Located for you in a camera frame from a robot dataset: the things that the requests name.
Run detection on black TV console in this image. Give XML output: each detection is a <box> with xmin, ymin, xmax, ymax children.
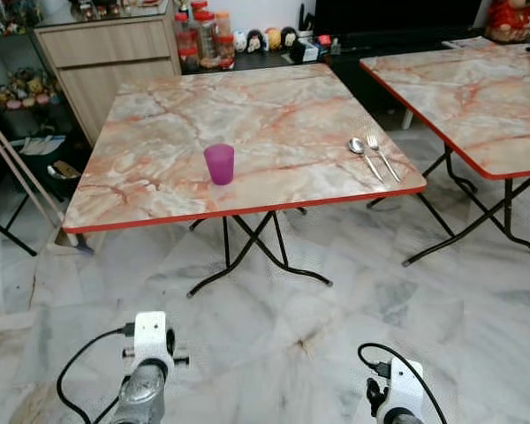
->
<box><xmin>181</xmin><ymin>34</ymin><xmax>530</xmax><ymax>116</ymax></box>

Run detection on silver metal fork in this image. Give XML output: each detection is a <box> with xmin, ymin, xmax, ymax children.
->
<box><xmin>366</xmin><ymin>132</ymin><xmax>402</xmax><ymax>184</ymax></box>

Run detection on light wooden cabinet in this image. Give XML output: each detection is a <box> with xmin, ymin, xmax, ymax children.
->
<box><xmin>34</xmin><ymin>9</ymin><xmax>183</xmax><ymax>142</ymax></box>

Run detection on red laughing figure statue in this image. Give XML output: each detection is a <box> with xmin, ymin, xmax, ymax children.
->
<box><xmin>486</xmin><ymin>0</ymin><xmax>530</xmax><ymax>43</ymax></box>

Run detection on small white black box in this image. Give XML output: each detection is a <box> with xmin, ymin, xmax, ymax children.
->
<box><xmin>290</xmin><ymin>37</ymin><xmax>321</xmax><ymax>64</ymax></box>

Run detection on wooden folding rack poles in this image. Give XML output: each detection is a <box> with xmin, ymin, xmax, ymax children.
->
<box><xmin>0</xmin><ymin>110</ymin><xmax>79</xmax><ymax>246</ymax></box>

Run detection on purple plastic cup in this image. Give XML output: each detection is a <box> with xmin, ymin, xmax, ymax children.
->
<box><xmin>203</xmin><ymin>144</ymin><xmax>236</xmax><ymax>186</ymax></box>

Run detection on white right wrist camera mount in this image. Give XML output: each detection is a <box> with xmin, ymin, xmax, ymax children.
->
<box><xmin>375</xmin><ymin>358</ymin><xmax>425</xmax><ymax>421</ymax></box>

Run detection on silver metal spoon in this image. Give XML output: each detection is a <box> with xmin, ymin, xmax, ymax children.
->
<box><xmin>348</xmin><ymin>137</ymin><xmax>385</xmax><ymax>185</ymax></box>

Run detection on black television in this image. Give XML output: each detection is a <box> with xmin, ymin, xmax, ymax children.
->
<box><xmin>314</xmin><ymin>0</ymin><xmax>483</xmax><ymax>36</ymax></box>

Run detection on dark shelf with toys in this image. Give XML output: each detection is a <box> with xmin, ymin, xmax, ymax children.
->
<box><xmin>0</xmin><ymin>31</ymin><xmax>91</xmax><ymax>182</ymax></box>

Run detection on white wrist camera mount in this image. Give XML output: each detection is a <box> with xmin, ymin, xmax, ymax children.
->
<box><xmin>375</xmin><ymin>358</ymin><xmax>425</xmax><ymax>421</ymax></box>
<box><xmin>132</xmin><ymin>311</ymin><xmax>170</xmax><ymax>373</ymax></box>

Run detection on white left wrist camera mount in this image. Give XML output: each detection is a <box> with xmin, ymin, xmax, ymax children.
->
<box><xmin>132</xmin><ymin>311</ymin><xmax>170</xmax><ymax>373</ymax></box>

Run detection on marble folding table red edge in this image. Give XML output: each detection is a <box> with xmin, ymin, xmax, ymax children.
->
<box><xmin>360</xmin><ymin>44</ymin><xmax>530</xmax><ymax>267</ymax></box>
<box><xmin>62</xmin><ymin>64</ymin><xmax>428</xmax><ymax>298</ymax></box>

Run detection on small red-lid plastic jar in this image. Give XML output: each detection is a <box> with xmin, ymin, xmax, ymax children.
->
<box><xmin>216</xmin><ymin>35</ymin><xmax>237</xmax><ymax>65</ymax></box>

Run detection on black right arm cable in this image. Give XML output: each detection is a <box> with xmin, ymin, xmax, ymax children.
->
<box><xmin>358</xmin><ymin>343</ymin><xmax>448</xmax><ymax>424</ymax></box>

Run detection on printed magazine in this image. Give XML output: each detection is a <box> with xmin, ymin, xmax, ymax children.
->
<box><xmin>442</xmin><ymin>37</ymin><xmax>492</xmax><ymax>49</ymax></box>

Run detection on large red-lid snack jar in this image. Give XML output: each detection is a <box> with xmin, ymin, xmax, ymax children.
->
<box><xmin>194</xmin><ymin>9</ymin><xmax>220</xmax><ymax>65</ymax></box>

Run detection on orange-lid plastic jar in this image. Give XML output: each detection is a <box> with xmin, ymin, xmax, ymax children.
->
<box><xmin>214</xmin><ymin>11</ymin><xmax>233</xmax><ymax>41</ymax></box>

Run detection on tall red-lid plastic jar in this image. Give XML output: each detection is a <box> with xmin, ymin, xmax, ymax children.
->
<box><xmin>175</xmin><ymin>25</ymin><xmax>201</xmax><ymax>72</ymax></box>

